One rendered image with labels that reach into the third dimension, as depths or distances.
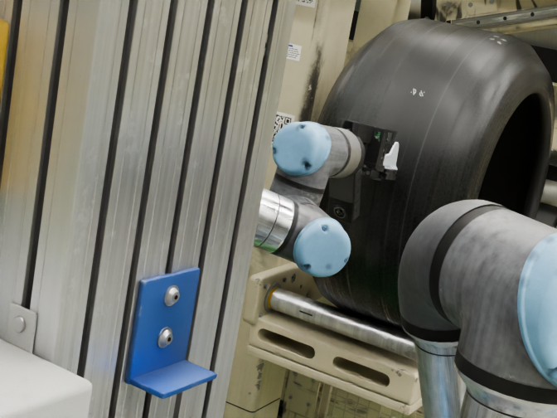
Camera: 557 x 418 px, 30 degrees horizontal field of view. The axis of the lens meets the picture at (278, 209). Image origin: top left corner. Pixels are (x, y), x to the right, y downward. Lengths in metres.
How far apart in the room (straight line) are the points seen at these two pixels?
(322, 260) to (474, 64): 0.63
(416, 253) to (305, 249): 0.39
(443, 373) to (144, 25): 0.47
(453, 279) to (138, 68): 0.33
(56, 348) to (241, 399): 1.48
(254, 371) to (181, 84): 1.46
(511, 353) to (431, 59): 1.05
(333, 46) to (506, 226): 1.24
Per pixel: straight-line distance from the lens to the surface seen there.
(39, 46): 0.77
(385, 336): 1.97
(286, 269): 2.12
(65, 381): 0.75
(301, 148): 1.43
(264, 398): 2.27
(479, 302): 0.88
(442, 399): 1.06
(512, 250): 0.88
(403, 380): 1.95
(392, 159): 1.71
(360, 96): 1.83
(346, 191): 1.62
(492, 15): 2.34
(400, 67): 1.85
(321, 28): 2.06
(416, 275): 0.95
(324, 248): 1.33
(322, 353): 2.01
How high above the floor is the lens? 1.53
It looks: 13 degrees down
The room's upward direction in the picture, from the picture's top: 10 degrees clockwise
